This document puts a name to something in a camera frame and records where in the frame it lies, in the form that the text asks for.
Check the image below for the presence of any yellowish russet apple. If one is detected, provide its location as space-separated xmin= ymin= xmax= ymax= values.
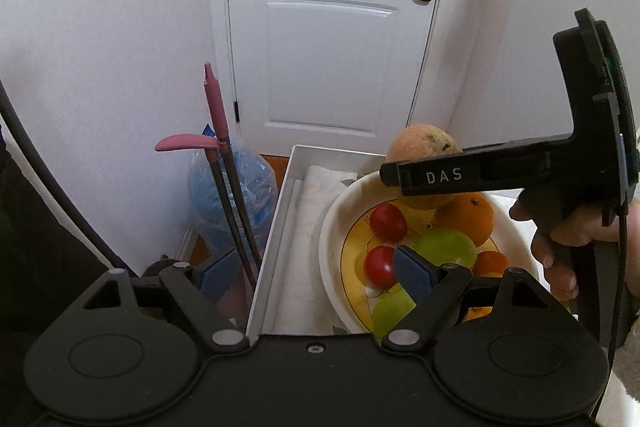
xmin=386 ymin=124 xmax=462 ymax=210

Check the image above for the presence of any orange in plate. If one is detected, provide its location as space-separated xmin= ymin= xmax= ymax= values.
xmin=472 ymin=251 xmax=509 ymax=277

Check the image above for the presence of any green apple right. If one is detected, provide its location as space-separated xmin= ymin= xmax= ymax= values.
xmin=413 ymin=229 xmax=477 ymax=269

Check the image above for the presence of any red cherry tomato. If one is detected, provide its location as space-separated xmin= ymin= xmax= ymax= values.
xmin=369 ymin=202 xmax=408 ymax=243
xmin=363 ymin=245 xmax=397 ymax=289

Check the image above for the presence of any green apple left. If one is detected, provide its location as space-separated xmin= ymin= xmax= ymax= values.
xmin=371 ymin=284 xmax=416 ymax=341

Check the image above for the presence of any pink broom handle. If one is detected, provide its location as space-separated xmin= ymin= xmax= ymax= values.
xmin=154 ymin=63 xmax=262 ymax=289

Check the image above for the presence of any black stand pole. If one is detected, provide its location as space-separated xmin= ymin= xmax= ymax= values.
xmin=0 ymin=86 xmax=137 ymax=277

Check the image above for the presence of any person right hand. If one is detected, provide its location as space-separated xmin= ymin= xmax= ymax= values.
xmin=530 ymin=199 xmax=639 ymax=301

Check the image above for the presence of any orange with stem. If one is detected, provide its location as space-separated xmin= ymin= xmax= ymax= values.
xmin=465 ymin=307 xmax=492 ymax=321

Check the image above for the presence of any floral white cloth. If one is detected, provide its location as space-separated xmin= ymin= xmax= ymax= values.
xmin=272 ymin=166 xmax=358 ymax=336

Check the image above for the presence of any blue plastic bag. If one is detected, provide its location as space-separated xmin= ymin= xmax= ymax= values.
xmin=188 ymin=123 xmax=279 ymax=256

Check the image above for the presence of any white panel door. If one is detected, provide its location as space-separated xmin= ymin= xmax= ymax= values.
xmin=226 ymin=0 xmax=437 ymax=156

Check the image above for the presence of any large orange tangerine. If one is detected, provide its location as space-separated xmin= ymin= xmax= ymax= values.
xmin=433 ymin=193 xmax=494 ymax=247

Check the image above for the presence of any green apple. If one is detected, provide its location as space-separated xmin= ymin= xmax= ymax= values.
xmin=371 ymin=284 xmax=416 ymax=341
xmin=413 ymin=229 xmax=477 ymax=269

